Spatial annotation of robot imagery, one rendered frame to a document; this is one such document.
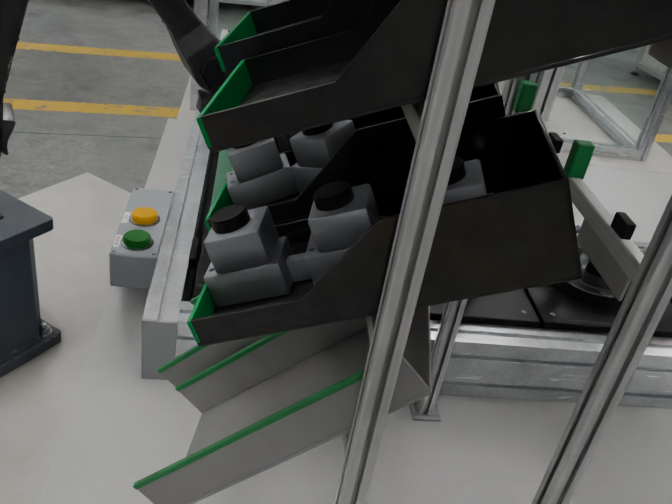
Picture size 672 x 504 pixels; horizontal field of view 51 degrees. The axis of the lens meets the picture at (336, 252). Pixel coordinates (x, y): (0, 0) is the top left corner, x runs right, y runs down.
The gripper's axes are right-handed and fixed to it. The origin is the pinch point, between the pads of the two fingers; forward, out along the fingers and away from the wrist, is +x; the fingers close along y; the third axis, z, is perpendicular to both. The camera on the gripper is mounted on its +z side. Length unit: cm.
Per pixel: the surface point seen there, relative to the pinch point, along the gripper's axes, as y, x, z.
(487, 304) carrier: -8.8, 26.9, 16.5
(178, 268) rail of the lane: -4.6, 0.1, -19.7
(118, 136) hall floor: 251, 42, -124
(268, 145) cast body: -28.1, -18.1, 7.2
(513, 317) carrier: -11.5, 28.9, 19.0
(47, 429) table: -26.8, 0.2, -36.0
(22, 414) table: -24.5, -2.0, -38.8
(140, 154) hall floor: 233, 50, -113
